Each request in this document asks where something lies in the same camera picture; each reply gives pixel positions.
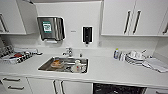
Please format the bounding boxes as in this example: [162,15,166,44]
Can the stainless steel dishwasher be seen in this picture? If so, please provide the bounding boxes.
[92,82,148,94]

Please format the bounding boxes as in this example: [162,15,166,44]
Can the black soap dispenser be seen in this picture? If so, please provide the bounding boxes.
[81,25,95,46]

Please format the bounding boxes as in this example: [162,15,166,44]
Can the chrome faucet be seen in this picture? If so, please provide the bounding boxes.
[61,47,75,57]

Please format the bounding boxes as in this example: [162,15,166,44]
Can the white patterned mug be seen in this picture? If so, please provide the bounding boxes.
[74,59,83,73]

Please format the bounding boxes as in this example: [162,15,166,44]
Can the white plate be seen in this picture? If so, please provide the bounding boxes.
[69,64,85,74]

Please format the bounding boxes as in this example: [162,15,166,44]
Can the clear container orange food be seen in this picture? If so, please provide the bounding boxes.
[50,59,63,70]

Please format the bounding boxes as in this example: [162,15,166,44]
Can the small white bottle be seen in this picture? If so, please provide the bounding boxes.
[118,51,126,63]

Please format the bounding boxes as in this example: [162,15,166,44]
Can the steel paper towel dispenser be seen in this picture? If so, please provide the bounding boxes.
[36,15,67,44]

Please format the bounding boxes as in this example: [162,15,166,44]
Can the stainless steel sink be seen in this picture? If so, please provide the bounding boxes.
[37,55,91,75]

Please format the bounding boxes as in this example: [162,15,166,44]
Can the white cup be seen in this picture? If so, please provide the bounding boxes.
[129,50,139,58]
[137,50,147,60]

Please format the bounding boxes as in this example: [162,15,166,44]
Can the stack of white plates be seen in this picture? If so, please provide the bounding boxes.
[124,49,148,66]

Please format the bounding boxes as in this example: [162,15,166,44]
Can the white sink base cabinet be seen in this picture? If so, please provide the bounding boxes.
[27,77,94,94]

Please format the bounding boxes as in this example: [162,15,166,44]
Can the red utensil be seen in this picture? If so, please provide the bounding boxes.
[12,52,22,58]

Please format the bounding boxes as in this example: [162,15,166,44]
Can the white dishes on counter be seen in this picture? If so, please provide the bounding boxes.
[142,56,168,74]

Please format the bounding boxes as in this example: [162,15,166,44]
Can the microwave oven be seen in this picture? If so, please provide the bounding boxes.
[0,75,33,94]

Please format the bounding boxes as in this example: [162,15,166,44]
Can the white wall outlet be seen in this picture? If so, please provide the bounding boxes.
[97,40,102,47]

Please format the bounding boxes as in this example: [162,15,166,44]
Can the white wall cabinet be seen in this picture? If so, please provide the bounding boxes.
[0,0,38,36]
[100,0,168,37]

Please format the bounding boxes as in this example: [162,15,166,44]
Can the wire dish rack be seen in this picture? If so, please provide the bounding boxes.
[0,46,40,65]

